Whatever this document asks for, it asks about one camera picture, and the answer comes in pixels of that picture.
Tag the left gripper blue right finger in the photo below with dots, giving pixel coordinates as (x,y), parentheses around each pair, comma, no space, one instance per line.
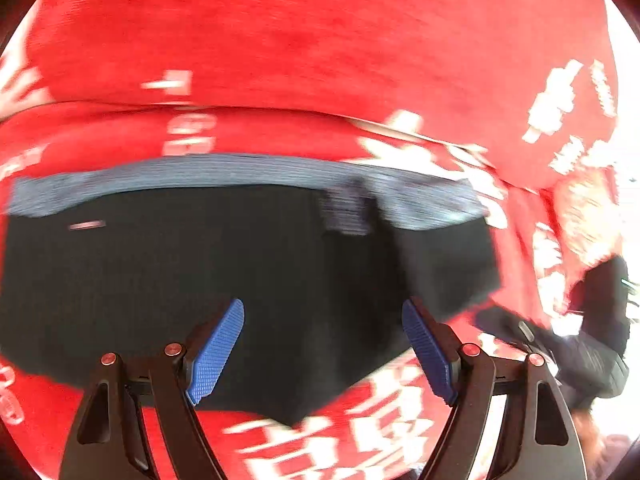
(537,438)

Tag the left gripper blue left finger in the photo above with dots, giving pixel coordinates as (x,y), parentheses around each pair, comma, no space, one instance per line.
(108,438)

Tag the black pants blue patterned trim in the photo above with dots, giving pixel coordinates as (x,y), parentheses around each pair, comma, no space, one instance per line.
(321,254)

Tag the person's right hand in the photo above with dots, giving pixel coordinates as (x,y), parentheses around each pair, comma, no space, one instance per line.
(601,454)

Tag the red wedding blanket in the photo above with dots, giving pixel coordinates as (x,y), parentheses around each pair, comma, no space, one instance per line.
(544,240)

